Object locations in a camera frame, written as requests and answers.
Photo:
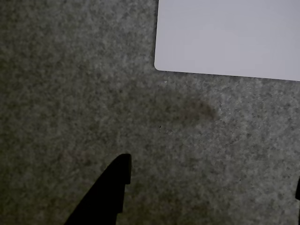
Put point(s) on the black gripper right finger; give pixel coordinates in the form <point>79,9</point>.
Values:
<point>298,189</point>

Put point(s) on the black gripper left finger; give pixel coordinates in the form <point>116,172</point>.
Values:
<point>107,194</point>

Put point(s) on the white rectangular card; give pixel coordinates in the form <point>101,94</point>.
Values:
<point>229,35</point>

